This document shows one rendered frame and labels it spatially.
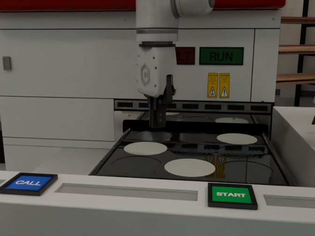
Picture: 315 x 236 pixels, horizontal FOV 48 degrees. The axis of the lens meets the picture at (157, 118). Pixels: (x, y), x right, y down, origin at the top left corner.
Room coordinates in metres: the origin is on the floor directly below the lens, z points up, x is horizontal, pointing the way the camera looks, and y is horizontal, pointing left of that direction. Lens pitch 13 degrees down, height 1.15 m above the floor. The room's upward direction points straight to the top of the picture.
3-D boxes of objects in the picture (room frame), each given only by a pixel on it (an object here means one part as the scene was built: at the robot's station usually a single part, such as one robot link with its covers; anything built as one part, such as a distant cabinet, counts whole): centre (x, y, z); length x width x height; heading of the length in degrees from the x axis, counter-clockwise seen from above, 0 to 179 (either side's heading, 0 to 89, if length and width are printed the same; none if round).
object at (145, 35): (0.73, 0.00, 1.15); 0.09 x 0.08 x 0.03; 28
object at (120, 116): (0.97, -0.09, 0.89); 0.44 x 0.02 x 0.10; 82
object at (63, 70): (1.01, 0.08, 1.02); 0.81 x 0.03 x 0.40; 82
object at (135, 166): (0.76, -0.08, 0.90); 0.34 x 0.34 x 0.01; 82
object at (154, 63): (0.73, 0.00, 1.09); 0.10 x 0.07 x 0.11; 28
